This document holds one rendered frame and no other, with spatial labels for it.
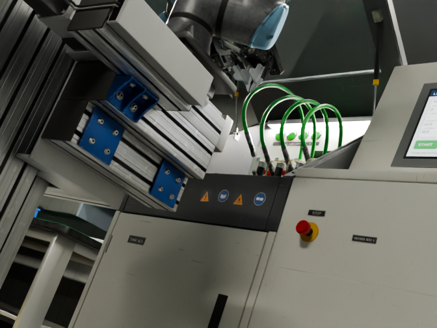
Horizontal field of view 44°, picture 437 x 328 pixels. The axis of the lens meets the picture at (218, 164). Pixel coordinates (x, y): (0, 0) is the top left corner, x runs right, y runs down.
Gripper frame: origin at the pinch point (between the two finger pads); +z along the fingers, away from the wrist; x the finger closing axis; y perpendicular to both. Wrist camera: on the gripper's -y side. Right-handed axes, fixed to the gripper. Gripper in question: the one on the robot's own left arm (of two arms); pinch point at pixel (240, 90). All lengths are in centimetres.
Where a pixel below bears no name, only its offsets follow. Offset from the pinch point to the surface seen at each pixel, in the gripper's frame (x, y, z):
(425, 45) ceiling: -30, -224, -2
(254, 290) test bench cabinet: 20, 48, 54
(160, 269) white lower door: -14, 48, 43
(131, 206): -34, 36, 22
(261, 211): 19, 34, 37
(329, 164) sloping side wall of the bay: 27.6, 8.0, 33.2
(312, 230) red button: 36, 36, 45
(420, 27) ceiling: -23, -210, -13
